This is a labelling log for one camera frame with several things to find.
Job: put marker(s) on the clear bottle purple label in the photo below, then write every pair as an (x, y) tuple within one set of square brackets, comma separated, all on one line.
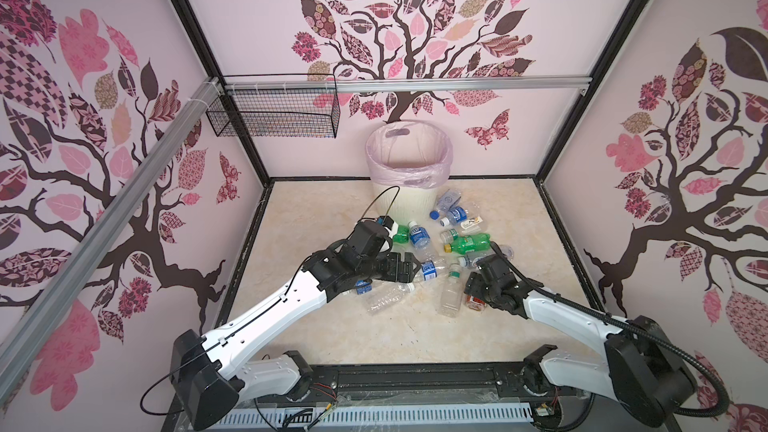
[(470, 259)]

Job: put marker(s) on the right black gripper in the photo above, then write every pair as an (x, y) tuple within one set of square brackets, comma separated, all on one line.
[(472, 283)]

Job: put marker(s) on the clear bottle bird label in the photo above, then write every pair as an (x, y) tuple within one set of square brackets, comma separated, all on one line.
[(468, 227)]

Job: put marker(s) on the clear bottle blue label centre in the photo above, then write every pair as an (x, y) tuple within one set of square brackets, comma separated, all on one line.
[(363, 286)]

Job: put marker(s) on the clear crushed bottle white cap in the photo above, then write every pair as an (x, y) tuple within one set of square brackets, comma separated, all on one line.
[(387, 295)]

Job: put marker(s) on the green bottle yellow cap left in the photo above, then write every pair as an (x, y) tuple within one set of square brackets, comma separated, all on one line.
[(401, 235)]

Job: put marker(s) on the white ribbed waste bin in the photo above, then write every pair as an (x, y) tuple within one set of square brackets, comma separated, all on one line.
[(405, 204)]

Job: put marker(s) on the white slotted cable duct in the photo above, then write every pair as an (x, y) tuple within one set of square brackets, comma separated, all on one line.
[(386, 417)]

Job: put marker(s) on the pink plastic bin liner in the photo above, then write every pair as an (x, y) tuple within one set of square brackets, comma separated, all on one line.
[(409, 153)]

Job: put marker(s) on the black wire mesh basket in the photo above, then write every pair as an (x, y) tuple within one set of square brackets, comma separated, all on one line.
[(285, 105)]

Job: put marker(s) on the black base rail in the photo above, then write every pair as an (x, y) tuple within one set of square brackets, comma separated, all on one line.
[(420, 381)]

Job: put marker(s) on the green bottle yellow cap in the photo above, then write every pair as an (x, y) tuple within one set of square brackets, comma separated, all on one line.
[(401, 235), (469, 243)]

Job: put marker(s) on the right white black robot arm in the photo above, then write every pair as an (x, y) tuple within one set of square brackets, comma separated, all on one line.
[(634, 365)]

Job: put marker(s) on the clear bottle green cap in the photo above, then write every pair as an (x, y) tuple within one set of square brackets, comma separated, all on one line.
[(452, 292)]

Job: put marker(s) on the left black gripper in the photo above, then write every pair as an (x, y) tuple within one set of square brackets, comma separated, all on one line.
[(407, 272)]

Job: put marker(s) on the Pocari bottle near bin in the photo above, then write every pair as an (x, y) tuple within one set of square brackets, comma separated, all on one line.
[(458, 214)]

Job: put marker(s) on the aluminium horizontal back rail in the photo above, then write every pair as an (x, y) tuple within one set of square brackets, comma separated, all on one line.
[(416, 85)]

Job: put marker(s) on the orange tea bottle red label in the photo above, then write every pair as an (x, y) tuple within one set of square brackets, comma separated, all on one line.
[(475, 304)]

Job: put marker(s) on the aluminium left side rail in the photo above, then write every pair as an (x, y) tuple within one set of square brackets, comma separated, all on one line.
[(29, 335)]

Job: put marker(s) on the green bottle yellow cap right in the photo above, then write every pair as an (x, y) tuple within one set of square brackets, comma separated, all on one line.
[(469, 243)]

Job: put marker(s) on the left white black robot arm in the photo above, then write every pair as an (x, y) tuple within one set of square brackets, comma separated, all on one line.
[(231, 346)]

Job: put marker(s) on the crushed clear bottle blue cap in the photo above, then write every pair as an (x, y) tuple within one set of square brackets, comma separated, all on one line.
[(444, 203)]

